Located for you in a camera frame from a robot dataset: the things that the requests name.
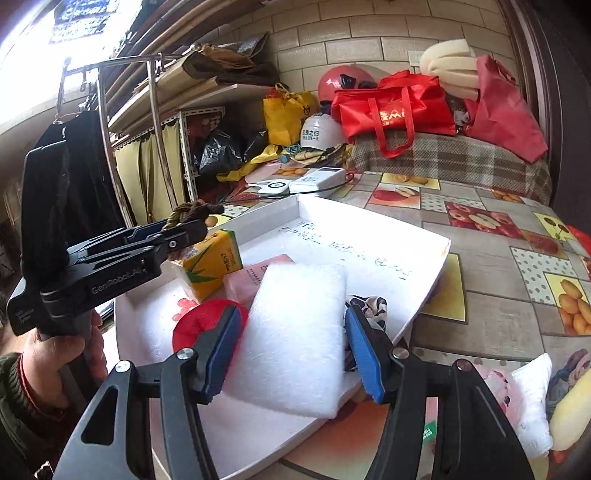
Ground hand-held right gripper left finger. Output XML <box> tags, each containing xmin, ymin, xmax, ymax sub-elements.
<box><xmin>53</xmin><ymin>305</ymin><xmax>243</xmax><ymax>480</ymax></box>

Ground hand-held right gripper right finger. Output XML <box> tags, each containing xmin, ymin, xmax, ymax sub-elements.
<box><xmin>344</xmin><ymin>305</ymin><xmax>536</xmax><ymax>480</ymax></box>

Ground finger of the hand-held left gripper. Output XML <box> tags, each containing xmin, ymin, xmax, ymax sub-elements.
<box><xmin>124</xmin><ymin>222</ymin><xmax>170</xmax><ymax>245</ymax></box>
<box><xmin>154</xmin><ymin>220</ymin><xmax>209</xmax><ymax>267</ymax></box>

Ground brown braided rope ring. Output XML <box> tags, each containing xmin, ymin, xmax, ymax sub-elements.
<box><xmin>167</xmin><ymin>200</ymin><xmax>225</xmax><ymax>228</ymax></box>

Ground white foam pad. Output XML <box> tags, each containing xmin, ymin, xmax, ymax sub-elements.
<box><xmin>225</xmin><ymin>263</ymin><xmax>348</xmax><ymax>420</ymax></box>

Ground white foam tray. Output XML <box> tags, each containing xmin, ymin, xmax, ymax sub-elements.
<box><xmin>115</xmin><ymin>194</ymin><xmax>452</xmax><ymax>480</ymax></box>

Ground white towel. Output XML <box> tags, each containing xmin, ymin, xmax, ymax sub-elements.
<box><xmin>509</xmin><ymin>353</ymin><xmax>555</xmax><ymax>459</ymax></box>

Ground pink grey braided rope chain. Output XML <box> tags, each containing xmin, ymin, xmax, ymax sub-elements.
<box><xmin>547</xmin><ymin>348</ymin><xmax>591</xmax><ymax>407</ymax></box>

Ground yellow sponge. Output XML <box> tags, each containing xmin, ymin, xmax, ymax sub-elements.
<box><xmin>547</xmin><ymin>383</ymin><xmax>591</xmax><ymax>453</ymax></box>

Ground person's left forearm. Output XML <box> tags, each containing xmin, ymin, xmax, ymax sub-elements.
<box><xmin>0</xmin><ymin>353</ymin><xmax>70</xmax><ymax>480</ymax></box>

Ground person's left hand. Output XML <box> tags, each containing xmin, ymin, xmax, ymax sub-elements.
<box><xmin>21</xmin><ymin>309</ymin><xmax>108</xmax><ymax>409</ymax></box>

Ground red plush ball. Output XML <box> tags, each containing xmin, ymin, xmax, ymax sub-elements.
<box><xmin>172</xmin><ymin>298</ymin><xmax>250</xmax><ymax>365</ymax></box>

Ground yellow tissue pack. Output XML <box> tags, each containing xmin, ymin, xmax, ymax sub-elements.
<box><xmin>181</xmin><ymin>229</ymin><xmax>244</xmax><ymax>302</ymax></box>

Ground shelf with yellow curtain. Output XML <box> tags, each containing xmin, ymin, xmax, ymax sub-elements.
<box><xmin>106</xmin><ymin>76</ymin><xmax>278</xmax><ymax>222</ymax></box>

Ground black hanging garment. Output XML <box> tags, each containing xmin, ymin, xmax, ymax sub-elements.
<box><xmin>44</xmin><ymin>108</ymin><xmax>134</xmax><ymax>241</ymax></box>

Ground pink tissue pack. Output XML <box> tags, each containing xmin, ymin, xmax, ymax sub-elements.
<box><xmin>223</xmin><ymin>254</ymin><xmax>296</xmax><ymax>311</ymax></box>

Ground black plastic bag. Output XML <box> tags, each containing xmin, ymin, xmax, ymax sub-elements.
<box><xmin>198</xmin><ymin>128</ymin><xmax>269</xmax><ymax>178</ymax></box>

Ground white round-marked charger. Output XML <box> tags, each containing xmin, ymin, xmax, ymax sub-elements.
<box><xmin>246</xmin><ymin>180</ymin><xmax>291</xmax><ymax>197</ymax></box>

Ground yellow plastic cloth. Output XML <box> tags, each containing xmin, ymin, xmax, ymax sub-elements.
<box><xmin>217</xmin><ymin>143</ymin><xmax>278</xmax><ymax>182</ymax></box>

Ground metal clothes rack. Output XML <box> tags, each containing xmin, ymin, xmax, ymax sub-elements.
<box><xmin>55</xmin><ymin>53</ymin><xmax>195</xmax><ymax>232</ymax></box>

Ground pink floral cloth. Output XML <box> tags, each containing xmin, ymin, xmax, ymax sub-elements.
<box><xmin>468</xmin><ymin>364</ymin><xmax>520</xmax><ymax>418</ymax></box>

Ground fruit print tablecloth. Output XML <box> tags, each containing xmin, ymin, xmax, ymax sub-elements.
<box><xmin>203</xmin><ymin>161</ymin><xmax>591</xmax><ymax>480</ymax></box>

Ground white power bank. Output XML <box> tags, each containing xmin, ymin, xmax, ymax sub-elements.
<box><xmin>290</xmin><ymin>167</ymin><xmax>347</xmax><ymax>193</ymax></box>

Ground yellow shopping bag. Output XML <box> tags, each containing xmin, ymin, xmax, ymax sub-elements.
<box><xmin>262</xmin><ymin>82</ymin><xmax>319</xmax><ymax>147</ymax></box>

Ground white helmet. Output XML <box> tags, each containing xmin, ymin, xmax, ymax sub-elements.
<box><xmin>300</xmin><ymin>112</ymin><xmax>350</xmax><ymax>151</ymax></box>

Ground brown paper bags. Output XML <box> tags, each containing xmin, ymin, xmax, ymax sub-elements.
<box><xmin>182</xmin><ymin>44</ymin><xmax>280</xmax><ymax>88</ymax></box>

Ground plaid blanket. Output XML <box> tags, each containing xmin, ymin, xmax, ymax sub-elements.
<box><xmin>347</xmin><ymin>131</ymin><xmax>553</xmax><ymax>206</ymax></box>

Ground bright window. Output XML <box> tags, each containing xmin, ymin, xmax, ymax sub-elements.
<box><xmin>0</xmin><ymin>0</ymin><xmax>116</xmax><ymax>130</ymax></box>

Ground red helmet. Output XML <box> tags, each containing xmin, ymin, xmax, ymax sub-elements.
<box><xmin>317</xmin><ymin>64</ymin><xmax>393</xmax><ymax>108</ymax></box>

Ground red tote bag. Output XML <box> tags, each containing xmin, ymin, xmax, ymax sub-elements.
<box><xmin>330</xmin><ymin>70</ymin><xmax>459</xmax><ymax>159</ymax></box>

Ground red nonwoven bag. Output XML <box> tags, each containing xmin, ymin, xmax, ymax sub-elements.
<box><xmin>463</xmin><ymin>54</ymin><xmax>549</xmax><ymax>163</ymax></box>

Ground white foam pieces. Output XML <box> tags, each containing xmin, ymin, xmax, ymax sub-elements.
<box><xmin>418</xmin><ymin>41</ymin><xmax>481</xmax><ymax>101</ymax></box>

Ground brown panelled door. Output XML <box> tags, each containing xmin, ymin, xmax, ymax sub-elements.
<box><xmin>501</xmin><ymin>0</ymin><xmax>591</xmax><ymax>222</ymax></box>

